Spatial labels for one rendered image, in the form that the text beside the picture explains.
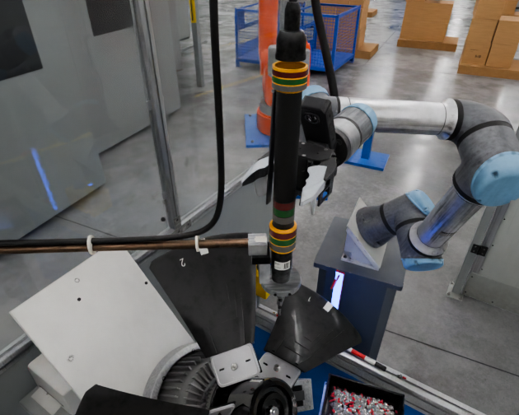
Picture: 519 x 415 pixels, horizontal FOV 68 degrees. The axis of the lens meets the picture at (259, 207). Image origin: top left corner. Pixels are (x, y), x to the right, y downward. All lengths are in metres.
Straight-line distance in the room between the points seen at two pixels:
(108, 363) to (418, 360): 1.89
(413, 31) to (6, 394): 9.36
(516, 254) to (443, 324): 0.59
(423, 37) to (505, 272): 7.54
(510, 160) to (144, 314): 0.86
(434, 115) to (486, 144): 0.12
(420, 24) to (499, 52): 2.24
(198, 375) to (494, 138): 0.80
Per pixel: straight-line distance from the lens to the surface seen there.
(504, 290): 2.86
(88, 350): 0.92
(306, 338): 0.95
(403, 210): 1.32
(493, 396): 2.53
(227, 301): 0.80
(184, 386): 0.90
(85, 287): 0.93
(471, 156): 0.96
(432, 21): 9.72
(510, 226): 2.59
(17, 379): 1.41
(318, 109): 0.58
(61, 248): 0.68
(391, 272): 1.42
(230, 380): 0.83
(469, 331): 2.75
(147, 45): 1.28
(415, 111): 0.96
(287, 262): 0.63
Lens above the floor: 1.94
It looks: 35 degrees down
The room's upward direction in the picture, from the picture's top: straight up
